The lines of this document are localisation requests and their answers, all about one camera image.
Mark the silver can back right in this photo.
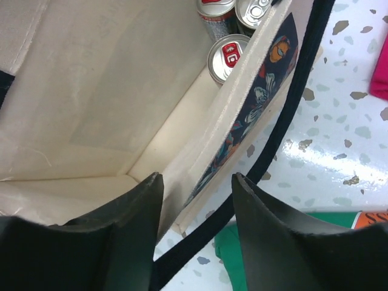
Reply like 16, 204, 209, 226
235, 0, 271, 37

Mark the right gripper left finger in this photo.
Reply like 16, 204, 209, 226
1, 173, 164, 290

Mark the silver can middle right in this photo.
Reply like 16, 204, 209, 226
207, 34, 250, 87

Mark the green jersey shirt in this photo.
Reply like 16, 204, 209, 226
213, 210, 364, 291

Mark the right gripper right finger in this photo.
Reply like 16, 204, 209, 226
232, 173, 387, 290

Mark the red folded cloth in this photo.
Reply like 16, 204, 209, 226
369, 38, 388, 101

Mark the silver can red tab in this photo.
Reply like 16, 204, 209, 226
196, 0, 238, 42

